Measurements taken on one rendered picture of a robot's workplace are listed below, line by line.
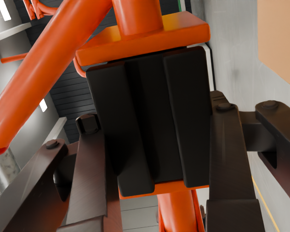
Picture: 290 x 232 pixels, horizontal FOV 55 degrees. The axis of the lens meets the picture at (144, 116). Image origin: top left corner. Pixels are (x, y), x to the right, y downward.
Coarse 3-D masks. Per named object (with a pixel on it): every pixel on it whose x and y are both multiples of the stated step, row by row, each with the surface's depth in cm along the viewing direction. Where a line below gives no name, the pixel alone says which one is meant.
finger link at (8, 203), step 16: (48, 144) 13; (64, 144) 13; (32, 160) 12; (48, 160) 12; (16, 176) 11; (32, 176) 11; (48, 176) 11; (16, 192) 10; (32, 192) 10; (48, 192) 11; (64, 192) 13; (0, 208) 9; (16, 208) 9; (32, 208) 10; (48, 208) 11; (64, 208) 12; (0, 224) 8; (16, 224) 9; (32, 224) 10; (48, 224) 11
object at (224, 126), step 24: (216, 120) 12; (240, 120) 11; (216, 144) 10; (240, 144) 10; (216, 168) 9; (240, 168) 8; (216, 192) 8; (240, 192) 8; (216, 216) 6; (240, 216) 6
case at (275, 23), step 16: (272, 0) 29; (288, 0) 26; (272, 16) 30; (288, 16) 26; (272, 32) 30; (288, 32) 27; (272, 48) 31; (288, 48) 27; (272, 64) 32; (288, 64) 28; (288, 80) 28
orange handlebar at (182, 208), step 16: (112, 0) 13; (128, 0) 12; (144, 0) 12; (128, 16) 12; (144, 16) 12; (160, 16) 13; (128, 32) 13; (144, 32) 13; (176, 192) 16; (192, 192) 21; (160, 208) 18; (176, 208) 17; (192, 208) 17; (160, 224) 19; (176, 224) 17; (192, 224) 18
